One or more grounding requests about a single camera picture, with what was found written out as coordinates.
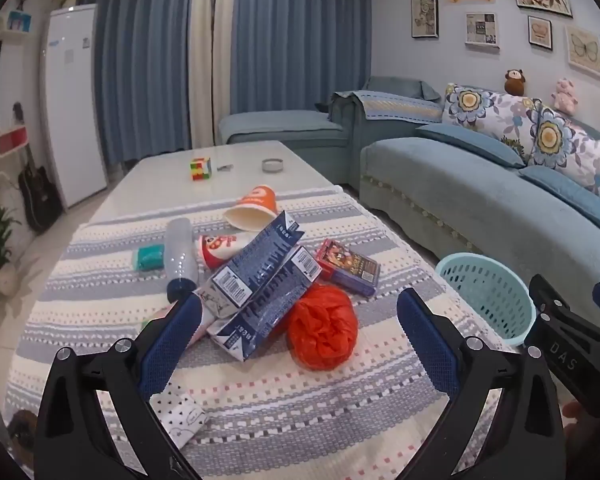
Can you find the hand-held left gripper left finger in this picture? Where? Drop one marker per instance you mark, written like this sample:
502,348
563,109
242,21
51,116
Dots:
172,345

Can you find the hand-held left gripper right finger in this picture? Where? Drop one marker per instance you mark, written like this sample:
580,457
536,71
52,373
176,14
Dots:
427,345

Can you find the light blue plastic basket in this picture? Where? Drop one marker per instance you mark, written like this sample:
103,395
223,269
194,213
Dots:
480,290

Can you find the white patterned tissue packet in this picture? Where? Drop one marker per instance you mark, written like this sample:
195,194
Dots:
180,415

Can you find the clear plastic bottle blue cap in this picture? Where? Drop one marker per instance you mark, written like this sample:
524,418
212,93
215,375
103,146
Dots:
180,250

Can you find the blue and white milk carton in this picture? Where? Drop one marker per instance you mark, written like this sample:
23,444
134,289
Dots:
265,317
260,260

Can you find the red and white paper cup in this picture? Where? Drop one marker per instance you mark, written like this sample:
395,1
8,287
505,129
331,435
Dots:
215,250

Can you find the red plastic bag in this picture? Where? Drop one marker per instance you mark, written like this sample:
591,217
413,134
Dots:
322,327

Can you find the purple and red card box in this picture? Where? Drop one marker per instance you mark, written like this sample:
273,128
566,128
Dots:
347,265

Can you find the orange paper cup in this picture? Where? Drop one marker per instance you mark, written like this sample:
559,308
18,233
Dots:
257,200

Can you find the person's right hand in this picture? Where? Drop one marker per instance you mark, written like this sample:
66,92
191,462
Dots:
575,410

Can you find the plain blue cushion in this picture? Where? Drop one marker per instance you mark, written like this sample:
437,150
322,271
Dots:
570,195
470,142

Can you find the striped woven table cloth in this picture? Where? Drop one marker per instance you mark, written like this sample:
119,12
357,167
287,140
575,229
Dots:
280,410

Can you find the floral cushion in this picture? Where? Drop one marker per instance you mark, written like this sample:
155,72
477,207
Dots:
480,105
575,145

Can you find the blue fabric sofa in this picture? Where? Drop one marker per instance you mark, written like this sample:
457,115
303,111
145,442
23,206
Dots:
430,175

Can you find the colourful puzzle cube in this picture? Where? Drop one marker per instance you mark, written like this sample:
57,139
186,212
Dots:
200,168

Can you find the pink pig plush toy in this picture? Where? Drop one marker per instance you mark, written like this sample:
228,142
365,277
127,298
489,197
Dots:
565,96

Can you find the black acoustic guitar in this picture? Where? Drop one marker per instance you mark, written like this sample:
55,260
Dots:
40,195

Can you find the grey round ashtray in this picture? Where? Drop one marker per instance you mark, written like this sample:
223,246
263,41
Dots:
271,165

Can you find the brown monkey plush toy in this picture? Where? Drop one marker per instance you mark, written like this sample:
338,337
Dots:
514,82

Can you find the blue patterned sofa armrest cover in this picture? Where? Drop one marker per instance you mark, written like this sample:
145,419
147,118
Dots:
390,105

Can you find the white standing air conditioner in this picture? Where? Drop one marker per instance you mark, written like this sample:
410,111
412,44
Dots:
72,110

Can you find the red and white shelf box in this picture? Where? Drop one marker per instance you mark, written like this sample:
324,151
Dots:
12,141

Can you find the blue curtain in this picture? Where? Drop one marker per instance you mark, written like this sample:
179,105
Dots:
140,60
300,35

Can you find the cream curtain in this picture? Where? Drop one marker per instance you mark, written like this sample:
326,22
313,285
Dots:
212,60

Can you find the blue framed photo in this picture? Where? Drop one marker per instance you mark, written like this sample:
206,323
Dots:
19,21

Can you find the light butterfly picture frame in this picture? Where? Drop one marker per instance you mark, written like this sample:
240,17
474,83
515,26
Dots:
585,51

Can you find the small black butterfly picture frame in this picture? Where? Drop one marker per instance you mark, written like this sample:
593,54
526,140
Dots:
540,32

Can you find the white collage picture frame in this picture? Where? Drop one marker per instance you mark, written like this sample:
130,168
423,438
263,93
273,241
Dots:
481,30

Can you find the tall black picture frame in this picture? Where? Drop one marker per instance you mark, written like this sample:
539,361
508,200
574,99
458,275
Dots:
424,16

